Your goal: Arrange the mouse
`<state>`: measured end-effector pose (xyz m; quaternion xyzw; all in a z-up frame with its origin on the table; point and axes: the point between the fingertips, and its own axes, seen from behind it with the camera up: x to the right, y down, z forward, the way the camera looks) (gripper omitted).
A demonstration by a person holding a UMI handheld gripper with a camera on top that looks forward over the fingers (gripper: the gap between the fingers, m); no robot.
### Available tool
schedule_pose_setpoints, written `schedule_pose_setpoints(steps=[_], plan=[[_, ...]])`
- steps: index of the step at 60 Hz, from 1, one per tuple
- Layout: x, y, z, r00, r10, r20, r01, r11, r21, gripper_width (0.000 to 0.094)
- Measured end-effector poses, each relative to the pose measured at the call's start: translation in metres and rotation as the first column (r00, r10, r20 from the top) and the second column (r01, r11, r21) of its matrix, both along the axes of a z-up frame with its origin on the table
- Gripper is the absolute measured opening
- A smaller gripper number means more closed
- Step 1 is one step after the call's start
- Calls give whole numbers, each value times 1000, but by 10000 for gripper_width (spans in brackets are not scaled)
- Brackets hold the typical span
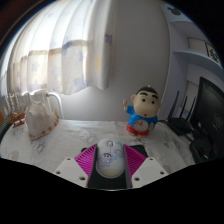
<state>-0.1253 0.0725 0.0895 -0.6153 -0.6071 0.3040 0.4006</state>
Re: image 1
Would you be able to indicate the black computer monitor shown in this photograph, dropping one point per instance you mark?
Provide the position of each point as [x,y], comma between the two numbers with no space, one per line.
[211,110]

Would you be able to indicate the white cartoon-print computer mouse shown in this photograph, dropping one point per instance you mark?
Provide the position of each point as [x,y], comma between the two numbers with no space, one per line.
[110,156]

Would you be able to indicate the white printed curtain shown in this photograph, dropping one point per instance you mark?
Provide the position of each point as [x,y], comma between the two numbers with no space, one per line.
[56,46]

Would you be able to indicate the large white conch shell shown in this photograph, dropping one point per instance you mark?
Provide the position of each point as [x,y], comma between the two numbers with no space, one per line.
[40,121]

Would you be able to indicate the black router with antennas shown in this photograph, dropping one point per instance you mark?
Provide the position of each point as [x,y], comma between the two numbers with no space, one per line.
[180,125]

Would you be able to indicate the white cartoon-print tablecloth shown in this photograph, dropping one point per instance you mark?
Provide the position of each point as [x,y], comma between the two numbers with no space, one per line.
[70,138]

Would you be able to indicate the white wall shelf unit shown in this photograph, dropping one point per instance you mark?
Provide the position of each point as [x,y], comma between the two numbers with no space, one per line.
[180,56]

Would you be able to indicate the black box device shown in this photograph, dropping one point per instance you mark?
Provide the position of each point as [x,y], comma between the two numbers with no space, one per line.
[201,148]

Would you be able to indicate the cartoon boy figurine blue shirt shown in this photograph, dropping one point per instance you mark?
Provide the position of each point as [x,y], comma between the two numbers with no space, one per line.
[143,110]

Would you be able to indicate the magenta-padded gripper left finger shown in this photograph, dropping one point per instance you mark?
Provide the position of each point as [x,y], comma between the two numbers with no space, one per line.
[85,161]

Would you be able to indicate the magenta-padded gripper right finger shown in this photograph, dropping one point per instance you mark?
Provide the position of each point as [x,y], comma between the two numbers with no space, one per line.
[135,161]

